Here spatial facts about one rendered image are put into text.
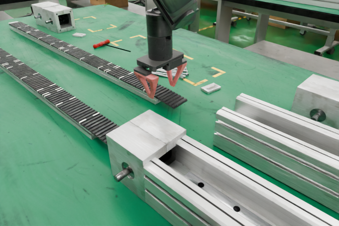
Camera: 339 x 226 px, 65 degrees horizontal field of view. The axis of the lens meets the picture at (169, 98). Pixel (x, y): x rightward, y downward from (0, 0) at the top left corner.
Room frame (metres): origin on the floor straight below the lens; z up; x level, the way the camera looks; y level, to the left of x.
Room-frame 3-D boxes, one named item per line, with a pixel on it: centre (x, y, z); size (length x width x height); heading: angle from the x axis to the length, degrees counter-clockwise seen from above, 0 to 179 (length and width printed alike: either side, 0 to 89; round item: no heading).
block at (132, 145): (0.34, 0.05, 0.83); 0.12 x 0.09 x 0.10; 137
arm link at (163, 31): (0.59, 0.02, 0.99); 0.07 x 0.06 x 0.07; 138
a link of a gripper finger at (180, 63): (0.61, 0.00, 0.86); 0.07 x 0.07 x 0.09; 47
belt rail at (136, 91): (0.91, 0.38, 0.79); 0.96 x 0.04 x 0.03; 47
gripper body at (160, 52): (0.59, 0.02, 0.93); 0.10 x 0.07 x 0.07; 137
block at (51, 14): (1.22, 0.51, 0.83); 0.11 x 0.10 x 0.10; 139
